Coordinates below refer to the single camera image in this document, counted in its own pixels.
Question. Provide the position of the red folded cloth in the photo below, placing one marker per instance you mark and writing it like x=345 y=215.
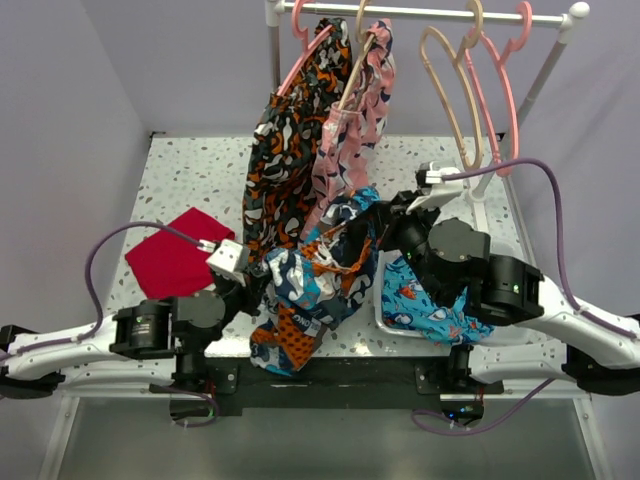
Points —
x=165 y=265

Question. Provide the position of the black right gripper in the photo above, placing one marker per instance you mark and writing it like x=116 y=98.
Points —
x=386 y=225

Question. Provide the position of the wooden hanger with shorts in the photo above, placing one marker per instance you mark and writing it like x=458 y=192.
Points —
x=365 y=40

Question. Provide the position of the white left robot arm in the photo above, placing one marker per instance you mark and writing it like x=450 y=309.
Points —
x=161 y=343

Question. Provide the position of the empty pink hanger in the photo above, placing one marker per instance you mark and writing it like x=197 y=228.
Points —
x=505 y=90

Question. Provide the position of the pink hanger left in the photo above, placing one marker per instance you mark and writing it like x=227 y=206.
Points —
x=300 y=55

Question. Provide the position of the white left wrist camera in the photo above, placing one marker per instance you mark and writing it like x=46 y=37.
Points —
x=226 y=258

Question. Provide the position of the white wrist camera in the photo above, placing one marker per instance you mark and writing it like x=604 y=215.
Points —
x=433 y=190
x=226 y=258

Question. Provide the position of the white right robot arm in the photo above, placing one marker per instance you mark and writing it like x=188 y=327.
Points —
x=596 y=350

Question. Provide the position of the light blue shark shorts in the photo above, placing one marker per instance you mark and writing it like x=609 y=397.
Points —
x=406 y=306

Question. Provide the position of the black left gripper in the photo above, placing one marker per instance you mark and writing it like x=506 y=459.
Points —
x=257 y=281

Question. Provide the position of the blue orange patterned shorts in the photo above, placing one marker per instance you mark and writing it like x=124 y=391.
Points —
x=313 y=289

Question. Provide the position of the pink patterned shorts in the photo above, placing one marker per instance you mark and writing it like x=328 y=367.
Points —
x=354 y=127

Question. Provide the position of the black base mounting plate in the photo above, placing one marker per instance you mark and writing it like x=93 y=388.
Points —
x=338 y=383

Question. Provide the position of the empty wooden hanger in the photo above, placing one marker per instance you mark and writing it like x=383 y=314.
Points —
x=431 y=35

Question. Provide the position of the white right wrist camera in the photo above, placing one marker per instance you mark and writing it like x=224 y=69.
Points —
x=433 y=190

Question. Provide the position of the black orange camouflage shorts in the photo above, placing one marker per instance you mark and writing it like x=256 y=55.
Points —
x=278 y=195

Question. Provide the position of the white clothes rack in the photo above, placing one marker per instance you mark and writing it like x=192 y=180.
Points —
x=565 y=24

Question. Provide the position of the white plastic basket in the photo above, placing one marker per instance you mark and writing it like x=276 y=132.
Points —
x=502 y=336

